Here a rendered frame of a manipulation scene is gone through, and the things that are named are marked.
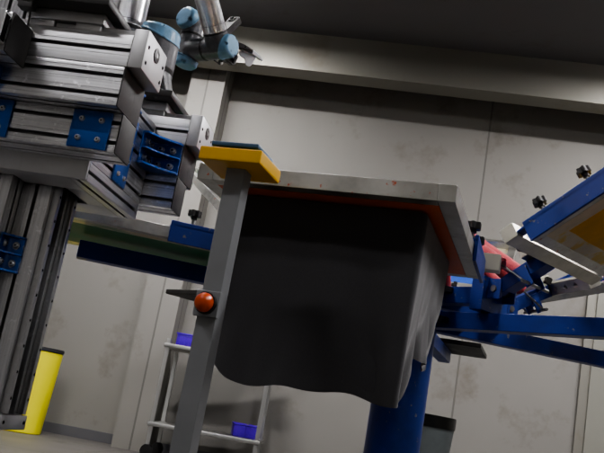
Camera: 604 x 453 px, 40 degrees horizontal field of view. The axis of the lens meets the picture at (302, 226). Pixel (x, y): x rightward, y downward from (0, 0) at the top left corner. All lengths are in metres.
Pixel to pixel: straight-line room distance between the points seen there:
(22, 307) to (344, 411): 4.88
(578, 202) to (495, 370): 4.28
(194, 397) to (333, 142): 5.65
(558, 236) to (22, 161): 1.58
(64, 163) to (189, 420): 0.68
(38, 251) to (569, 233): 1.55
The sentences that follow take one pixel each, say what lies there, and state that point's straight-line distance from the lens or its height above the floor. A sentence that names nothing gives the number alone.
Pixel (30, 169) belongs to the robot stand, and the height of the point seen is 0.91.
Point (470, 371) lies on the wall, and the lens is 6.72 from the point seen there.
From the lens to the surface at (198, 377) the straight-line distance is 1.59.
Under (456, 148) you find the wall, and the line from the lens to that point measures 7.09.
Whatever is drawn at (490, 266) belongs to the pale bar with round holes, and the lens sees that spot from 2.54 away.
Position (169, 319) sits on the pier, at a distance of 6.75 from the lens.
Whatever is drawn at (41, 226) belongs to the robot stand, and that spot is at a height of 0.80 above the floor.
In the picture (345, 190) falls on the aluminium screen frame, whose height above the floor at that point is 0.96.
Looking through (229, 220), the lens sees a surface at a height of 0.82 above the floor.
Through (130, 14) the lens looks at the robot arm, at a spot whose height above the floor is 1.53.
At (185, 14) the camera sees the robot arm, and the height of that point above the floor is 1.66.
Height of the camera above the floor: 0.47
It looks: 13 degrees up
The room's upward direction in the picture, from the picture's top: 10 degrees clockwise
